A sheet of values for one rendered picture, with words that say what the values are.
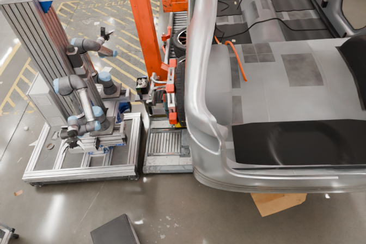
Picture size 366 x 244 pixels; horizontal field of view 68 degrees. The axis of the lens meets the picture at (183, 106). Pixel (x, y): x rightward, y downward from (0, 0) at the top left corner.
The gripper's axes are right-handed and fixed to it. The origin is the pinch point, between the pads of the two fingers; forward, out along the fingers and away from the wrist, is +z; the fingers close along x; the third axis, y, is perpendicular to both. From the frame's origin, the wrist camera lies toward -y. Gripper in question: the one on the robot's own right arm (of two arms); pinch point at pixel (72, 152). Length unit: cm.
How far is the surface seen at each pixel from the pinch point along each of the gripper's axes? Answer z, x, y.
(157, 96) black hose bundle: -54, -74, 12
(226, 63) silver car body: -38, -131, -28
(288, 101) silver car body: -9, -183, 2
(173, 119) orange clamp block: -33, -84, 24
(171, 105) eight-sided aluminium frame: -42, -84, 16
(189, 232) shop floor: 40, -82, 112
